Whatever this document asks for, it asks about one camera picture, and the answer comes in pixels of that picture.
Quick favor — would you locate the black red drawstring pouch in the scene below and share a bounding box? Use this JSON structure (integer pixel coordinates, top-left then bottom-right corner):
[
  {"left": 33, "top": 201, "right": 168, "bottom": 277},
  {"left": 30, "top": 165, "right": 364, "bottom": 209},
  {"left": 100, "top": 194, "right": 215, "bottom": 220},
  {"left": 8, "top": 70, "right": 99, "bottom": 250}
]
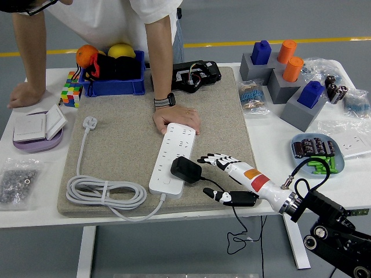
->
[{"left": 71, "top": 53, "right": 143, "bottom": 98}]

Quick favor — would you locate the blue plastic bin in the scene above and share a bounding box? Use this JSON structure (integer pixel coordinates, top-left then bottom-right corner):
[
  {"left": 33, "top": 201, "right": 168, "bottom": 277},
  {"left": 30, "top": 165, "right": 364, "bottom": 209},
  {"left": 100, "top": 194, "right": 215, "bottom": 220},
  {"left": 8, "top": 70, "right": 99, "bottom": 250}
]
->
[{"left": 78, "top": 50, "right": 147, "bottom": 97}]

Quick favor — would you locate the black grey wristwatch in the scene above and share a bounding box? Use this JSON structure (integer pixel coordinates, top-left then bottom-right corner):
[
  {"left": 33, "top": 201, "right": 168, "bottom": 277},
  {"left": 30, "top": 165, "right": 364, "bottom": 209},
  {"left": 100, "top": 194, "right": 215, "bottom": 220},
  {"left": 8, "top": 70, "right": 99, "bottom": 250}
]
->
[{"left": 153, "top": 92, "right": 177, "bottom": 108}]

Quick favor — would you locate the orange fruit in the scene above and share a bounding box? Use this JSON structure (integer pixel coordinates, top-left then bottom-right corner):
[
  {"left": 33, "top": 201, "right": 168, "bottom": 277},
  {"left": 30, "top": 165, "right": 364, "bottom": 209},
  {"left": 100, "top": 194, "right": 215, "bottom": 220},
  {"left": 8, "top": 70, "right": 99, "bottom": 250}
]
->
[{"left": 75, "top": 44, "right": 100, "bottom": 69}]

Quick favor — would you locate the grey square block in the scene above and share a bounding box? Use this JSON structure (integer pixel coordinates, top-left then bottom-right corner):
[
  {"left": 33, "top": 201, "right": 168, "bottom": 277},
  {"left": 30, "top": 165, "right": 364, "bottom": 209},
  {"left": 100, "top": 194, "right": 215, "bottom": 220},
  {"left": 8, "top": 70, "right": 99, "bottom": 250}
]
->
[
  {"left": 267, "top": 68, "right": 307, "bottom": 104},
  {"left": 280, "top": 92, "right": 328, "bottom": 133},
  {"left": 239, "top": 53, "right": 279, "bottom": 82}
]

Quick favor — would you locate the black open electronic housing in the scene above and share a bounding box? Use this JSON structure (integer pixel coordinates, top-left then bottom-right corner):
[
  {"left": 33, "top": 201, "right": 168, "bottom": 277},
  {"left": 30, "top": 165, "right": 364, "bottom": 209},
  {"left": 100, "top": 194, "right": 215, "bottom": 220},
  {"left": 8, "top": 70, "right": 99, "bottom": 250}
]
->
[{"left": 170, "top": 60, "right": 223, "bottom": 94}]

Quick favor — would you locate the person's right hand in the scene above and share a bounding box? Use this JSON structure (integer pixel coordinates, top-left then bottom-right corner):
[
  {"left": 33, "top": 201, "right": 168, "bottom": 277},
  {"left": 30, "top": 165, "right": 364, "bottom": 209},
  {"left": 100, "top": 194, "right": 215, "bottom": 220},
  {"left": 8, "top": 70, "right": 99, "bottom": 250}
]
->
[{"left": 7, "top": 82, "right": 44, "bottom": 109}]

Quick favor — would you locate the white power strip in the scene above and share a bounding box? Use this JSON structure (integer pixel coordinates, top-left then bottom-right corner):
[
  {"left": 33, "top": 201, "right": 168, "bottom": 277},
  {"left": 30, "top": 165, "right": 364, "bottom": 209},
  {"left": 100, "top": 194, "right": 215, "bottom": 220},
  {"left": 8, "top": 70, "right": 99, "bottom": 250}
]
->
[{"left": 148, "top": 122, "right": 197, "bottom": 199}]

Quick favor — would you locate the light blue dish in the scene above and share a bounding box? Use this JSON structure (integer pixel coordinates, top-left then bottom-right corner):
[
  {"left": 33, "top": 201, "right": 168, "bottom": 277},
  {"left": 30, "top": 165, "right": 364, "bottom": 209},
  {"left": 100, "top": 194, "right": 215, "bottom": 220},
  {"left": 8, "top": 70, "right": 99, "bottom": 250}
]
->
[{"left": 290, "top": 132, "right": 345, "bottom": 179}]

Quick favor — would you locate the person's torso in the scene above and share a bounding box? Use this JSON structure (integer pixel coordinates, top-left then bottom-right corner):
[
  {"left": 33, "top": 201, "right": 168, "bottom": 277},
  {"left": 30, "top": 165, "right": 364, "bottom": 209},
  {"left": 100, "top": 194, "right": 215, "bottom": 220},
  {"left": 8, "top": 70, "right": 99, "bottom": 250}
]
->
[{"left": 0, "top": 0, "right": 185, "bottom": 64}]

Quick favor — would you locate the colourful puzzle cube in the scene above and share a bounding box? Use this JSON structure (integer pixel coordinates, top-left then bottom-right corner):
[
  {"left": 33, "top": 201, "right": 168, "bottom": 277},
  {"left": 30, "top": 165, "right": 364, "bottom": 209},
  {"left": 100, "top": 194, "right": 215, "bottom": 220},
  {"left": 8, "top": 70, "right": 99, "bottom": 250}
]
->
[{"left": 60, "top": 71, "right": 83, "bottom": 108}]

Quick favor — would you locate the grey-brown mat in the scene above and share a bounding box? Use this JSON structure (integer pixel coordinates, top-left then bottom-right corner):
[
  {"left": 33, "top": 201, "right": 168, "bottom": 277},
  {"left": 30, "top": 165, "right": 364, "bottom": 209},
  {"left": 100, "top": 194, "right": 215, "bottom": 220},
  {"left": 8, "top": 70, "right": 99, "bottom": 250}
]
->
[{"left": 57, "top": 66, "right": 264, "bottom": 218}]

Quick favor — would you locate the orange cylinder peg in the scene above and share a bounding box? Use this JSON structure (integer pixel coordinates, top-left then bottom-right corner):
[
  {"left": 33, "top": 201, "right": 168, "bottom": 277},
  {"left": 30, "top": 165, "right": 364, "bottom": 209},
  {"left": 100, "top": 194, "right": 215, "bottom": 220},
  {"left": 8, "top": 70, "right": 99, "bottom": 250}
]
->
[
  {"left": 282, "top": 56, "right": 305, "bottom": 83},
  {"left": 277, "top": 39, "right": 298, "bottom": 64}
]

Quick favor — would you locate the black plug adapter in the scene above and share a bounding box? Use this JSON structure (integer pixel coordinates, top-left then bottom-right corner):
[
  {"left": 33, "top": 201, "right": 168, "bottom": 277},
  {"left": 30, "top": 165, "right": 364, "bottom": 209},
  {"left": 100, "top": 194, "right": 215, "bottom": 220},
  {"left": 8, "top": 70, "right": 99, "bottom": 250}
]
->
[{"left": 170, "top": 156, "right": 203, "bottom": 184}]

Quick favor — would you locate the blue square peg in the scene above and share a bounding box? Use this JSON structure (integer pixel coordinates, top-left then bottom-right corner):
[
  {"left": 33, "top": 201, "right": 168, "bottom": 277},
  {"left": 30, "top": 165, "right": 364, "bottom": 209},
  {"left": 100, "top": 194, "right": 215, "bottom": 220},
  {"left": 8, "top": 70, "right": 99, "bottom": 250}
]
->
[
  {"left": 297, "top": 81, "right": 325, "bottom": 109},
  {"left": 250, "top": 40, "right": 272, "bottom": 65}
]

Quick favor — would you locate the white wall socket panel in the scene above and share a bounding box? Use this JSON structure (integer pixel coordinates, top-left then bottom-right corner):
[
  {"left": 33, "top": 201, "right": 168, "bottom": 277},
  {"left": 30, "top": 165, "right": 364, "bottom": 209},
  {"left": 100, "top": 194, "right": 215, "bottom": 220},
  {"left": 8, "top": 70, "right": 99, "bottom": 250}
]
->
[{"left": 337, "top": 133, "right": 371, "bottom": 159}]

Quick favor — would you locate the bag of metal nuts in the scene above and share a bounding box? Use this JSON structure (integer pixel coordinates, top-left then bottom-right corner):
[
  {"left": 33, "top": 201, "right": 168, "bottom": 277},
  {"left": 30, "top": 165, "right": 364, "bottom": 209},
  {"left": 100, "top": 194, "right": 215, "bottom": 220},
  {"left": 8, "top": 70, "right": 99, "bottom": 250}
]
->
[{"left": 0, "top": 158, "right": 46, "bottom": 211}]

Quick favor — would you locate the person's left hand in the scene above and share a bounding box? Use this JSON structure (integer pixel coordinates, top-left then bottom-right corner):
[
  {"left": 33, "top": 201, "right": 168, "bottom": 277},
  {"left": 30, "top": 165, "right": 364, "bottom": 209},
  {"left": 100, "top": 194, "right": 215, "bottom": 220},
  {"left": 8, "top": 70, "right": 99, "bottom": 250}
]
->
[{"left": 152, "top": 104, "right": 202, "bottom": 136}]

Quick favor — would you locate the clear plastic bag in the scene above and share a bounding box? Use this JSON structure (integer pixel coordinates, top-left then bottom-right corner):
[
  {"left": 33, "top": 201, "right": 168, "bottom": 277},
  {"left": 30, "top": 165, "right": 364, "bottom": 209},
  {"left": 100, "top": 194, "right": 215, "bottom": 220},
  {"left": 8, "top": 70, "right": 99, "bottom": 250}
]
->
[{"left": 317, "top": 118, "right": 371, "bottom": 159}]

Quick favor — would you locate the green batteries pile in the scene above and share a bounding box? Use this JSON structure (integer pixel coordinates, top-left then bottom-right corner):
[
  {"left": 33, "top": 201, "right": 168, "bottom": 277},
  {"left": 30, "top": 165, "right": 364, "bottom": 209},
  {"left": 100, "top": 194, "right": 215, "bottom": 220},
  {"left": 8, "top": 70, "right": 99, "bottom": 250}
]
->
[{"left": 307, "top": 155, "right": 340, "bottom": 175}]

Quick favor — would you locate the white table leg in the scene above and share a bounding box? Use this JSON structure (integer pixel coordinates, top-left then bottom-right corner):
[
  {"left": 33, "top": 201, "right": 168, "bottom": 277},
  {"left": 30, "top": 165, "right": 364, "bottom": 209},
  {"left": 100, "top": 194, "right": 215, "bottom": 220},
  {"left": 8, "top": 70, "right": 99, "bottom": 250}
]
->
[
  {"left": 282, "top": 215, "right": 311, "bottom": 270},
  {"left": 75, "top": 225, "right": 97, "bottom": 278}
]

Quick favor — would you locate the thin black adapter cord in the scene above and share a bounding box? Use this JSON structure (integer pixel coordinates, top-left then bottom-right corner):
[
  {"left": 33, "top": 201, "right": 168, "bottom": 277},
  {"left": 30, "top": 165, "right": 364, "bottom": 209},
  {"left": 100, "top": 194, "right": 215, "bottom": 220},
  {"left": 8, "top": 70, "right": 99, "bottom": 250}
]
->
[{"left": 199, "top": 175, "right": 268, "bottom": 278}]

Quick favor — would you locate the white wall switch panel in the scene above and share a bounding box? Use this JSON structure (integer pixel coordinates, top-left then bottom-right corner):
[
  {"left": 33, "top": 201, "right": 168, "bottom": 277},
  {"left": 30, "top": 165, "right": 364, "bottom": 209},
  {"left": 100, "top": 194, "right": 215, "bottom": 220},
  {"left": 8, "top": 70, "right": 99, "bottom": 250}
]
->
[
  {"left": 45, "top": 104, "right": 68, "bottom": 141},
  {"left": 13, "top": 113, "right": 48, "bottom": 142}
]

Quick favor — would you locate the bag of blue resistors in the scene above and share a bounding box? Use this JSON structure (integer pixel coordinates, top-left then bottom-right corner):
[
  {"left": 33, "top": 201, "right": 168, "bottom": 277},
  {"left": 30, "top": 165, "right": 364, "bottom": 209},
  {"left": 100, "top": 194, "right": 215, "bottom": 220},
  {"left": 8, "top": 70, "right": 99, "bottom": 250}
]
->
[
  {"left": 343, "top": 89, "right": 371, "bottom": 119},
  {"left": 301, "top": 57, "right": 344, "bottom": 85}
]

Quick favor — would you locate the grey power cord with plug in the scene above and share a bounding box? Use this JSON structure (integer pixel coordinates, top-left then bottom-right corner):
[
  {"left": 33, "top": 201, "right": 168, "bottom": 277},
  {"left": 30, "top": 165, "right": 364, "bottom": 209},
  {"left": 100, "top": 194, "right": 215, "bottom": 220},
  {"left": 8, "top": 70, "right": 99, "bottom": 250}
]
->
[{"left": 66, "top": 116, "right": 168, "bottom": 222}]

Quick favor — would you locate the bag of taped resistors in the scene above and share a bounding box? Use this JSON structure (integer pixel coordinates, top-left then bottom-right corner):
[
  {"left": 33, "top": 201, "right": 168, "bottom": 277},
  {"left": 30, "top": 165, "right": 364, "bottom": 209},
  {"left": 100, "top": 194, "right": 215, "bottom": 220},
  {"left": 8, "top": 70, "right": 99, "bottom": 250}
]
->
[{"left": 238, "top": 80, "right": 272, "bottom": 116}]

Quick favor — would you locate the large yellow lemon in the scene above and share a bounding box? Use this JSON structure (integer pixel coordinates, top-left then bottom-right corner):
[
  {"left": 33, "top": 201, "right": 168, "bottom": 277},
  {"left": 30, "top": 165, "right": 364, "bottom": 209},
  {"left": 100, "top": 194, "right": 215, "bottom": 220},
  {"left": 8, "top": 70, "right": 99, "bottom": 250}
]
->
[{"left": 107, "top": 43, "right": 136, "bottom": 60}]

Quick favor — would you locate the purple oval tray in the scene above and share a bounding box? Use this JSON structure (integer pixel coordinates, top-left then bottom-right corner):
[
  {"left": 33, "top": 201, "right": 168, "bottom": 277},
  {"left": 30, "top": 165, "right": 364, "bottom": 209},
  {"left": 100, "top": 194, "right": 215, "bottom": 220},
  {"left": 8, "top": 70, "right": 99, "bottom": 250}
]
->
[{"left": 12, "top": 109, "right": 64, "bottom": 154}]

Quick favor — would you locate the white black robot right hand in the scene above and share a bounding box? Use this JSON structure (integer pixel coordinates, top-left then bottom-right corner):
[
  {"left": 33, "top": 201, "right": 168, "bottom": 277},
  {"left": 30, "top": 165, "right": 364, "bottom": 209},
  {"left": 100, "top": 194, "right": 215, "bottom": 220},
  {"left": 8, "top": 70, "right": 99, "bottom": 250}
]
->
[{"left": 197, "top": 153, "right": 290, "bottom": 214}]

